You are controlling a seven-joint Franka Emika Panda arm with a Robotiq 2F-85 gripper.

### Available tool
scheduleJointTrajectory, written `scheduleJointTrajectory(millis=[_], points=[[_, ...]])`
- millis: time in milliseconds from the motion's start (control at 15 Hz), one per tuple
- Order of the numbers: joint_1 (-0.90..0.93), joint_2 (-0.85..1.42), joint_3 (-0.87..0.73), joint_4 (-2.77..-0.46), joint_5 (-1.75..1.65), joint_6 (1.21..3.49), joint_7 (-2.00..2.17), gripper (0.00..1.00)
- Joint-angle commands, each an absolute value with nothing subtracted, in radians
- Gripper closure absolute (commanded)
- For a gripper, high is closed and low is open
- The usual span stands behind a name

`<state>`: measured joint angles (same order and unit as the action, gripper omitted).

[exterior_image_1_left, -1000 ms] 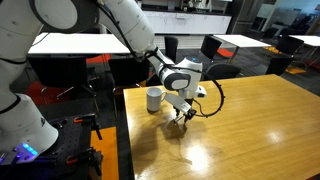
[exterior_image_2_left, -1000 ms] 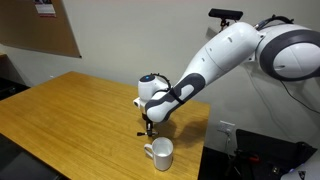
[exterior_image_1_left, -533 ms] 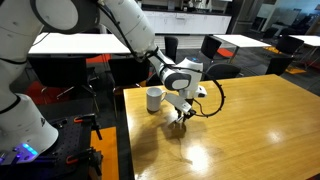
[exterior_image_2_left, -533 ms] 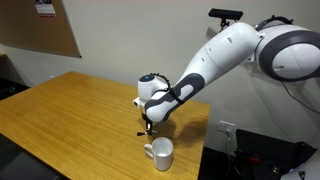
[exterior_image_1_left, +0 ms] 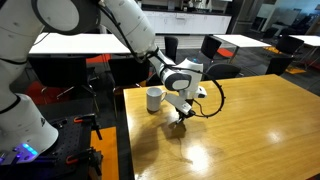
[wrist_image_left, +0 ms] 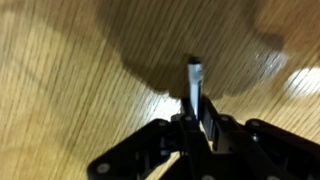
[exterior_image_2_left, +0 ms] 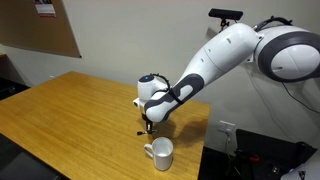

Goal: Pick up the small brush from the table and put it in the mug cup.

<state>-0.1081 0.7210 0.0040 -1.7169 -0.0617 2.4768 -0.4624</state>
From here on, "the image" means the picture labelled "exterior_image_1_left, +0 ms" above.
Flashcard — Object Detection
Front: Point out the robot gripper body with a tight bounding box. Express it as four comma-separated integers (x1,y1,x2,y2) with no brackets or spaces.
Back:
165,93,193,115

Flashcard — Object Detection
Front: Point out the white ceramic mug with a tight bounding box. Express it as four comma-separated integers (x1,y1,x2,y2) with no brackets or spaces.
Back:
146,86,168,113

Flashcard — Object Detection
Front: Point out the black office chair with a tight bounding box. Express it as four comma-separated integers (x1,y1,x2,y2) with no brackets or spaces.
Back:
262,27,280,40
199,34,223,62
145,70,168,88
203,63,242,82
108,57,152,118
27,55,99,113
276,35,305,56
163,35,180,64
265,56,295,77

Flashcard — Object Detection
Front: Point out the white kitchen cabinet counter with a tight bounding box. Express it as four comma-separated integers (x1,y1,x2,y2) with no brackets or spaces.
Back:
143,9,233,35

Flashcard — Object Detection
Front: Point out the small white table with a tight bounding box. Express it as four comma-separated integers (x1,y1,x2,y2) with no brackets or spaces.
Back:
213,34,272,64
289,34,320,68

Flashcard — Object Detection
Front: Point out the orange black clamp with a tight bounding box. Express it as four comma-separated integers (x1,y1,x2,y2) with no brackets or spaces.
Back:
73,113,103,141
65,147,104,177

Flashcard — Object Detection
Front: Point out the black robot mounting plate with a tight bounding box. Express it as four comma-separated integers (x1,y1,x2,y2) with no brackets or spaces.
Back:
0,114,102,180

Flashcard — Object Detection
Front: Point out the large white table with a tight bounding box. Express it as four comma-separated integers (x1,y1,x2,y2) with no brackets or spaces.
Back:
28,32,132,56

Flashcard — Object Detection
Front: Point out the white board panel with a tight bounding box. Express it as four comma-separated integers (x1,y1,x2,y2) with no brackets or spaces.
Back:
256,3,275,20

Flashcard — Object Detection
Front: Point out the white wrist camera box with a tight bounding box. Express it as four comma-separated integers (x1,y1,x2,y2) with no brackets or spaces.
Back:
194,86,208,100

